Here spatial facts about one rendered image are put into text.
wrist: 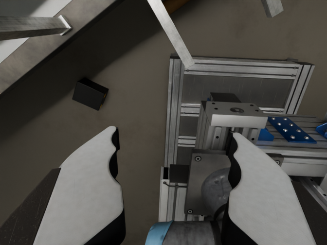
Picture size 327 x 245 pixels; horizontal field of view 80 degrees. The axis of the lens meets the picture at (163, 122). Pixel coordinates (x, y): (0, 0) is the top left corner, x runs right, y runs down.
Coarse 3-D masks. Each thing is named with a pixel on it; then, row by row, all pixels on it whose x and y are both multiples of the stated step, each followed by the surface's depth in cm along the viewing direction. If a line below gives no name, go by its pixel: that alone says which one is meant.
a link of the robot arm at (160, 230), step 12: (156, 228) 38; (168, 228) 38; (180, 228) 38; (192, 228) 38; (204, 228) 37; (156, 240) 36; (168, 240) 36; (180, 240) 36; (192, 240) 35; (204, 240) 35
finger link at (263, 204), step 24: (240, 144) 11; (240, 168) 9; (264, 168) 9; (240, 192) 8; (264, 192) 8; (288, 192) 8; (240, 216) 7; (264, 216) 7; (288, 216) 7; (240, 240) 6; (264, 240) 6; (288, 240) 6; (312, 240) 6
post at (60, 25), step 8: (0, 16) 41; (8, 16) 43; (16, 16) 45; (64, 16) 65; (0, 24) 40; (8, 24) 42; (16, 24) 44; (24, 24) 46; (32, 24) 49; (40, 24) 52; (48, 24) 55; (56, 24) 59; (64, 24) 63; (0, 32) 39; (8, 32) 41; (16, 32) 43; (24, 32) 46; (32, 32) 49; (40, 32) 53; (48, 32) 57; (56, 32) 61; (64, 32) 65; (0, 40) 42
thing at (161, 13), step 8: (152, 0) 51; (160, 0) 50; (152, 8) 51; (160, 8) 51; (160, 16) 52; (168, 16) 52; (168, 24) 53; (168, 32) 54; (176, 32) 54; (176, 40) 55; (176, 48) 56; (184, 48) 56; (184, 56) 57; (184, 64) 58; (192, 64) 58
